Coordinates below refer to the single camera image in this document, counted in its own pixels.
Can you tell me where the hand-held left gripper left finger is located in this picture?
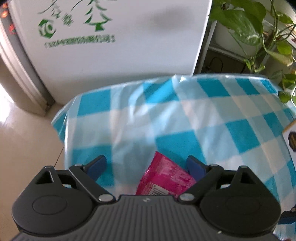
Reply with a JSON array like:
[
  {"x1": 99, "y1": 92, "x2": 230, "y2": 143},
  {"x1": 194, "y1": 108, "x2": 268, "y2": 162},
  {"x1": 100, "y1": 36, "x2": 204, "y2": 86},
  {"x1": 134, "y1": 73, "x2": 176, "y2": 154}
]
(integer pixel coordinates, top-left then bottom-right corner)
[{"x1": 35, "y1": 155, "x2": 116, "y2": 204}]

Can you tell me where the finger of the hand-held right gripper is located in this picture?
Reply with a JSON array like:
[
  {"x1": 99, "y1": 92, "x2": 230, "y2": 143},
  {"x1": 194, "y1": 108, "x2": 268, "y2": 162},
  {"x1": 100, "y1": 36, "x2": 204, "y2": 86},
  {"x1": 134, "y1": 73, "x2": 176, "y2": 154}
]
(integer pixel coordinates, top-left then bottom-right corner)
[{"x1": 279, "y1": 205, "x2": 296, "y2": 225}]

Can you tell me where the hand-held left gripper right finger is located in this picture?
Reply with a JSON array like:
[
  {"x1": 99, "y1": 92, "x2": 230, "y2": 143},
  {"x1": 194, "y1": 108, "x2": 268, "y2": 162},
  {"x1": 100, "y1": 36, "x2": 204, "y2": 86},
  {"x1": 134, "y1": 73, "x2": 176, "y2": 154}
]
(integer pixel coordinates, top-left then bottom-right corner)
[{"x1": 178, "y1": 155, "x2": 263, "y2": 204}]

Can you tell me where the pink snack packet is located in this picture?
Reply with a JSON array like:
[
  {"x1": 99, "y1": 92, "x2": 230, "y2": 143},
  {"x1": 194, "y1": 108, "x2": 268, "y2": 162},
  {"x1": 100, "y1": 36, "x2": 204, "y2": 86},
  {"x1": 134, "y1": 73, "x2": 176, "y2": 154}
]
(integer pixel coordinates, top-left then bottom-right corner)
[{"x1": 135, "y1": 151, "x2": 197, "y2": 197}]

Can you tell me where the cardboard box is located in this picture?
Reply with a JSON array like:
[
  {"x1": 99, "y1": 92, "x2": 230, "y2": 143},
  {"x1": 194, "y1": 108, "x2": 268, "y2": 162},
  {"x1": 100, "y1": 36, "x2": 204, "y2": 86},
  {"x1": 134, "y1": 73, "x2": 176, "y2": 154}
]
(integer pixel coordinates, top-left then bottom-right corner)
[{"x1": 282, "y1": 122, "x2": 296, "y2": 160}]

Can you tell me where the blue white checkered tablecloth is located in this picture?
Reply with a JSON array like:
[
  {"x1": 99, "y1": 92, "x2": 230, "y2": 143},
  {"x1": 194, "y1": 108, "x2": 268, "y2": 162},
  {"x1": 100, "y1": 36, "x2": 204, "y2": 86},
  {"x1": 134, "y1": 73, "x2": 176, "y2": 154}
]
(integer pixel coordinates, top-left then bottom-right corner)
[{"x1": 51, "y1": 74, "x2": 296, "y2": 240}]

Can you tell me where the white metal plant stand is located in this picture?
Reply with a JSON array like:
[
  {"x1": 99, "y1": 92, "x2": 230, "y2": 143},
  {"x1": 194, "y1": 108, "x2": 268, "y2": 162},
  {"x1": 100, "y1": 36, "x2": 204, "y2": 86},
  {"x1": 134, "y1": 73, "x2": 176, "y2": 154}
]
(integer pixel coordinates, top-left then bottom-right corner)
[{"x1": 192, "y1": 20, "x2": 255, "y2": 76}]

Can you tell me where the white refrigerator green tree print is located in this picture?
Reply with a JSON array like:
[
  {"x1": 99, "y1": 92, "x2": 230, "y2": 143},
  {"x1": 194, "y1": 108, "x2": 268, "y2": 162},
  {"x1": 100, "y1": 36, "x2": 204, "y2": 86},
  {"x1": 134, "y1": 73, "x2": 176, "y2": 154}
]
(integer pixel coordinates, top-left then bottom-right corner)
[{"x1": 7, "y1": 0, "x2": 213, "y2": 107}]

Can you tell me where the large white plant pot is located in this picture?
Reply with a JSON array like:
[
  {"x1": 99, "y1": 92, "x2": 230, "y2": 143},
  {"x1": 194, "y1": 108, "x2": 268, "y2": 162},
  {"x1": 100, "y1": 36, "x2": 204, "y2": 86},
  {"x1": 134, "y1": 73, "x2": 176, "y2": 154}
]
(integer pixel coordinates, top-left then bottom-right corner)
[{"x1": 211, "y1": 22, "x2": 252, "y2": 56}]

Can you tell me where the grey refrigerator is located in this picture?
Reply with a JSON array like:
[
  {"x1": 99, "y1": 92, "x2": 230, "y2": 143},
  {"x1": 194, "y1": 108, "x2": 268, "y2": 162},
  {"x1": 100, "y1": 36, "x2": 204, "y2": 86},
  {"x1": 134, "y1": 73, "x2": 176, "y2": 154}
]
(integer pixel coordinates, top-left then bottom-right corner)
[{"x1": 0, "y1": 0, "x2": 56, "y2": 116}]

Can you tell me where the green pothos plant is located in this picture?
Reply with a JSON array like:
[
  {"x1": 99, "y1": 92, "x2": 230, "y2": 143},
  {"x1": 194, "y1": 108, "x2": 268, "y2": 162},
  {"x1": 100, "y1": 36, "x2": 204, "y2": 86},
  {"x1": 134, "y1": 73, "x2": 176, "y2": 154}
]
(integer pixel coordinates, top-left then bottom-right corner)
[{"x1": 209, "y1": 0, "x2": 296, "y2": 103}]

